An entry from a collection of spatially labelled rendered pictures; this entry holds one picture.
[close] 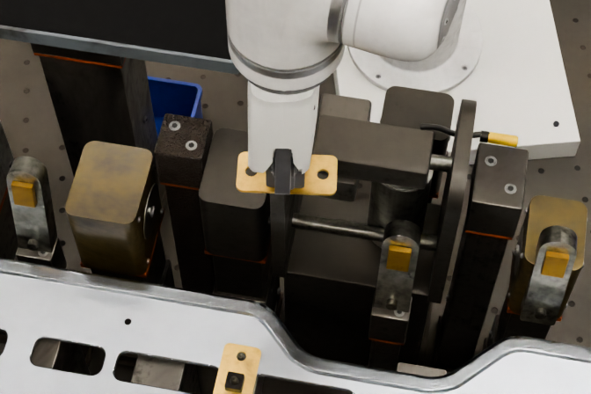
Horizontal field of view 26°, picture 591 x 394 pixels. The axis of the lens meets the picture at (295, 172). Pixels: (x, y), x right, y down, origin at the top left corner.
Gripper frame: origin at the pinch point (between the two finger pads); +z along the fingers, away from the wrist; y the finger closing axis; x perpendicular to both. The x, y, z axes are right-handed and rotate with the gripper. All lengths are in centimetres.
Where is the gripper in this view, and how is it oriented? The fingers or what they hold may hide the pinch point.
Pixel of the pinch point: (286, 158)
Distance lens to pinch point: 105.6
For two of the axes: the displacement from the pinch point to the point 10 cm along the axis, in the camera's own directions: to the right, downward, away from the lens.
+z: -0.1, 5.1, 8.6
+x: 10.0, 0.4, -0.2
